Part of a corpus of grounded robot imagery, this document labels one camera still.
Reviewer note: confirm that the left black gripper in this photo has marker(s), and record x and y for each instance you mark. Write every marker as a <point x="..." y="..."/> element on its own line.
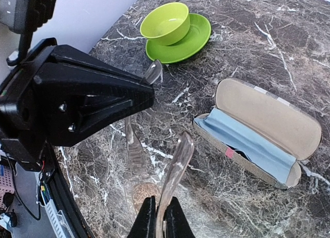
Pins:
<point x="71" y="113"/>

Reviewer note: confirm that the black front rail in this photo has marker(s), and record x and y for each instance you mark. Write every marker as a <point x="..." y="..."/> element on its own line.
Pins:
<point x="63" y="198"/>

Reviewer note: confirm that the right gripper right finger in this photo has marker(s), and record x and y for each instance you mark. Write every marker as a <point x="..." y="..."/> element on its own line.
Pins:
<point x="177" y="225"/>

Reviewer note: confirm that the white slotted cable duct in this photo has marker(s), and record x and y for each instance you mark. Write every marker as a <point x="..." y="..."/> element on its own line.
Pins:
<point x="57" y="221"/>

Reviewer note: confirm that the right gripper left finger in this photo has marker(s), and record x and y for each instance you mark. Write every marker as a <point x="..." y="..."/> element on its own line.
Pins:
<point x="145" y="222"/>

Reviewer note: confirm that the green plastic bowl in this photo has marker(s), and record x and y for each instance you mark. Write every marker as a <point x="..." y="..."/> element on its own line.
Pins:
<point x="167" y="24"/>

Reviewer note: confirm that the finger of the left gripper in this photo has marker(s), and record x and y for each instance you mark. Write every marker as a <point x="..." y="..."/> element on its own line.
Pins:
<point x="75" y="67"/>

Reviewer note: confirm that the plaid sunglasses case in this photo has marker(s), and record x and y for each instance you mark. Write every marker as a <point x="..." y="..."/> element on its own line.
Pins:
<point x="272" y="117"/>

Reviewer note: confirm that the light blue cleaning cloth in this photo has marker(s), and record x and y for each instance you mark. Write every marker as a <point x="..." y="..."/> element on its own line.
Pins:
<point x="256" y="148"/>

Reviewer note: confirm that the green plastic plate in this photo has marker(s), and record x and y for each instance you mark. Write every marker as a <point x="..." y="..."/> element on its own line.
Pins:
<point x="196" y="38"/>

